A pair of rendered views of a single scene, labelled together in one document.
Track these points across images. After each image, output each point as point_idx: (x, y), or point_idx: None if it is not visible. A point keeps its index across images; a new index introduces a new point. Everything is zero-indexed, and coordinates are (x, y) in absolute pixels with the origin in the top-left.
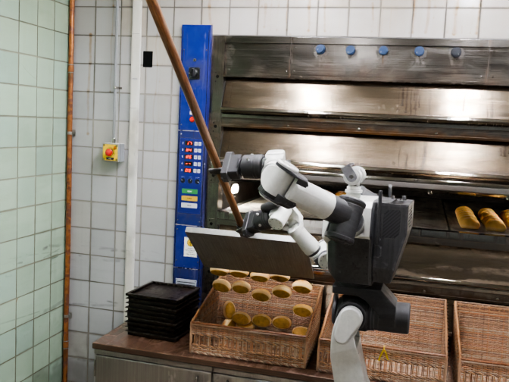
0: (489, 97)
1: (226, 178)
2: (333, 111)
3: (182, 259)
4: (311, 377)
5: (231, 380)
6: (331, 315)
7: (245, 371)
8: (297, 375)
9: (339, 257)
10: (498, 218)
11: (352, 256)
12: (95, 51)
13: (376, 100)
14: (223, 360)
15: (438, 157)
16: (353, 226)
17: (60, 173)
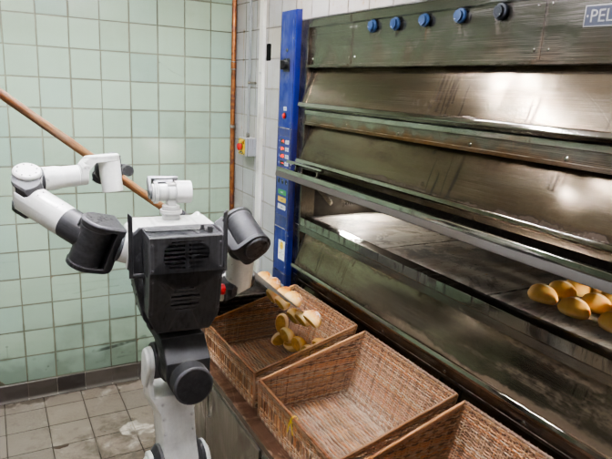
0: (541, 86)
1: (93, 179)
2: (374, 107)
3: (277, 260)
4: (243, 419)
5: (212, 392)
6: (336, 362)
7: (216, 386)
8: (237, 411)
9: (132, 286)
10: (604, 297)
11: (134, 289)
12: (245, 47)
13: (414, 93)
14: (212, 369)
15: (469, 181)
16: (78, 250)
17: (222, 162)
